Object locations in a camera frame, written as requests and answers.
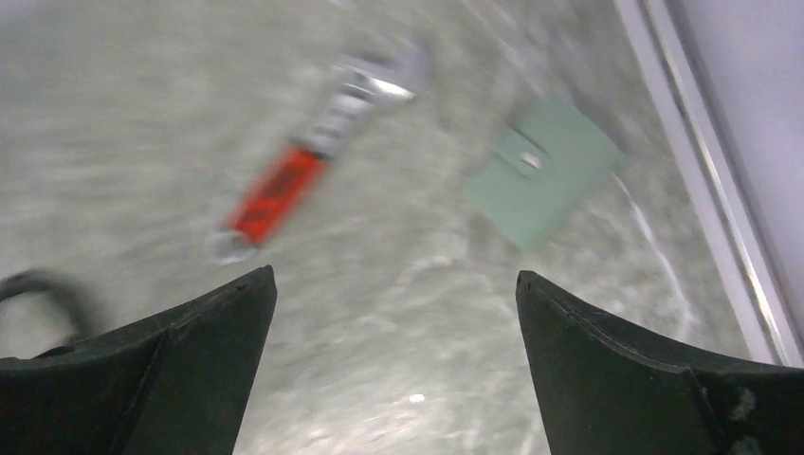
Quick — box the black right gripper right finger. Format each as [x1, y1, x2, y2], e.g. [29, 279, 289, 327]
[516, 270, 803, 454]

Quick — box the aluminium extrusion frame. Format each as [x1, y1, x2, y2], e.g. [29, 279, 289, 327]
[615, 1, 803, 367]

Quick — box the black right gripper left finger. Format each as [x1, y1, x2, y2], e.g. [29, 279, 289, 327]
[1, 265, 278, 454]

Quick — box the red handled adjustable wrench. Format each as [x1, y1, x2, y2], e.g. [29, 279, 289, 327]
[206, 37, 432, 265]

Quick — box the black coiled cable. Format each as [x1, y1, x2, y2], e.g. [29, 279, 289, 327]
[0, 268, 108, 343]

